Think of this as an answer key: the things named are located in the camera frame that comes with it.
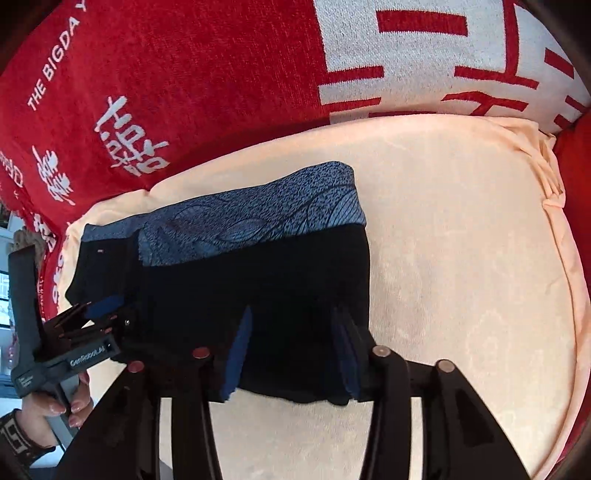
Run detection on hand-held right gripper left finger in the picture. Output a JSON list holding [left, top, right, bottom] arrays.
[[55, 305, 254, 480]]

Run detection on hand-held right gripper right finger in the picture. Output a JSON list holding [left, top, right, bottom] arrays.
[[330, 305, 532, 480]]

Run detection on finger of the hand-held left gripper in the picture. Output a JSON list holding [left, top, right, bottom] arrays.
[[83, 295, 134, 335], [44, 302, 93, 341]]

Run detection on black pants with blue stripes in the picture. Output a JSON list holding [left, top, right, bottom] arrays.
[[65, 161, 372, 407]]

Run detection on person's left forearm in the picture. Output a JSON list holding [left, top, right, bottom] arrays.
[[0, 408, 51, 468]]

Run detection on person's left hand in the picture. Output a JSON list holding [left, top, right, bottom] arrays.
[[21, 369, 95, 450]]

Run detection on cream cloth pad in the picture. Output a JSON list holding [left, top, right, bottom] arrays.
[[60, 113, 583, 480]]

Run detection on red printed blanket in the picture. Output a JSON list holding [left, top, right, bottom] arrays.
[[0, 0, 591, 462]]

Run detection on red floral pillow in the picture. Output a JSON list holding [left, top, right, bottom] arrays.
[[551, 124, 591, 259]]

